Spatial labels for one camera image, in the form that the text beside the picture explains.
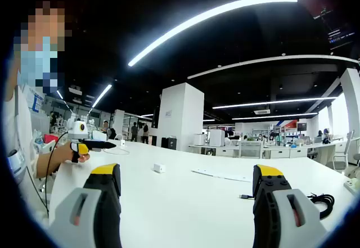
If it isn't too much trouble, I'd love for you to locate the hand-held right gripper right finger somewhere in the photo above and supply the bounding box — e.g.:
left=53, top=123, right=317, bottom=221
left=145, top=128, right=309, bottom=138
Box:
left=252, top=164, right=330, bottom=248

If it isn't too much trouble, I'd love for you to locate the person's left hand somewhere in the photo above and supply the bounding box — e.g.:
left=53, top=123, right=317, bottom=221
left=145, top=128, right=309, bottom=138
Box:
left=66, top=149, right=92, bottom=164

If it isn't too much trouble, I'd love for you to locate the narrow white pillar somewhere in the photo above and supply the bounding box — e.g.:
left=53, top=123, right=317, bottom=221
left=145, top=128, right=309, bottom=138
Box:
left=114, top=109, right=125, bottom=139

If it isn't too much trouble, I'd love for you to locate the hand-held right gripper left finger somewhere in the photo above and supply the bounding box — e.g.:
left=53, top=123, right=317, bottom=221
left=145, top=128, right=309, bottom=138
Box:
left=48, top=163, right=124, bottom=248

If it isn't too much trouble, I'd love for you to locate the white mesh-back chair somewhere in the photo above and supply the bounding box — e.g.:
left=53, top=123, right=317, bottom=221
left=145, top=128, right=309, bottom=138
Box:
left=238, top=140, right=264, bottom=159

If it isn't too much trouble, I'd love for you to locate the black cabinet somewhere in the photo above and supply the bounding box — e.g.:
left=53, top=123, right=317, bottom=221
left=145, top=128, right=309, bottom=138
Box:
left=161, top=137, right=177, bottom=150

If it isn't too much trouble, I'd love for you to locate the white power strip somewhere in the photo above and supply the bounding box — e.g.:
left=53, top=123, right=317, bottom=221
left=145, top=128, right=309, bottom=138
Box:
left=343, top=178, right=360, bottom=196

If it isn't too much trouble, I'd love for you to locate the wide white pillar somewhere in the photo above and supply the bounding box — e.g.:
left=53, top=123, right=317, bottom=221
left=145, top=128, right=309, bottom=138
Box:
left=156, top=82, right=205, bottom=152

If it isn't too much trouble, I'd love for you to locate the black Type-C cable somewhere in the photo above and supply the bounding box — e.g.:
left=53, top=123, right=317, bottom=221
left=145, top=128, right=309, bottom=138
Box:
left=238, top=192, right=336, bottom=220

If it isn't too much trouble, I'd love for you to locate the white office desk row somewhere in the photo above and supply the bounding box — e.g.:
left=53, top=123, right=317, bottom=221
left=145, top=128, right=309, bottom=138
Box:
left=188, top=139, right=349, bottom=160

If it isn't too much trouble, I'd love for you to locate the short ceiling light strip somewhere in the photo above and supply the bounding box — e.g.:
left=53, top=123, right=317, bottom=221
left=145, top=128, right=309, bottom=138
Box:
left=92, top=84, right=113, bottom=109

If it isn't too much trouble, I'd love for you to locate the grey chest-worn device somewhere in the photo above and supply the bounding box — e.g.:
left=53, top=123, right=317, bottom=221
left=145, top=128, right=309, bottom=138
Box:
left=6, top=148, right=28, bottom=186

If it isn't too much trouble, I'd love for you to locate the blue white wall poster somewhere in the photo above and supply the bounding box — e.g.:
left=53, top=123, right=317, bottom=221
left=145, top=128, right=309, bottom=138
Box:
left=28, top=89, right=46, bottom=112

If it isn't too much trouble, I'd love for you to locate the person's torso in white shirt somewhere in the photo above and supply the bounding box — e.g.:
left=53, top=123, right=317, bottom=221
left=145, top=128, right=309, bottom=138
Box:
left=2, top=62, right=57, bottom=223

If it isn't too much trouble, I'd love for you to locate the white desk cable cover strip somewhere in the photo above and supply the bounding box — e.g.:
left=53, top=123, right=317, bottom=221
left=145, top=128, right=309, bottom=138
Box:
left=191, top=168, right=253, bottom=183

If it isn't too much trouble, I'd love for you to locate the long curved ceiling light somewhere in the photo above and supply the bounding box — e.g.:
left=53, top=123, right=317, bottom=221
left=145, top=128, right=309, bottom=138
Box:
left=128, top=0, right=299, bottom=67

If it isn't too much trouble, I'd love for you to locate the thin white cable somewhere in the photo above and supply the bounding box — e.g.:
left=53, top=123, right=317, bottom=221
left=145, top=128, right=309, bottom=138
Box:
left=102, top=134, right=131, bottom=156

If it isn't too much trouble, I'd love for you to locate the dark ceiling-hung screen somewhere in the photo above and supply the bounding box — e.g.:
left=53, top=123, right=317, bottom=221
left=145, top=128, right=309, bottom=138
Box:
left=285, top=0, right=357, bottom=51

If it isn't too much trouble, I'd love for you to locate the grey office chair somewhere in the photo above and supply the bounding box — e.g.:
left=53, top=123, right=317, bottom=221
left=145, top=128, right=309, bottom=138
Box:
left=326, top=129, right=356, bottom=174

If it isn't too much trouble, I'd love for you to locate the large white appliance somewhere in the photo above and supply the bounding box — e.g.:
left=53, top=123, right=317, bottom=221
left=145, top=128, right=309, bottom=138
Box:
left=209, top=129, right=226, bottom=147

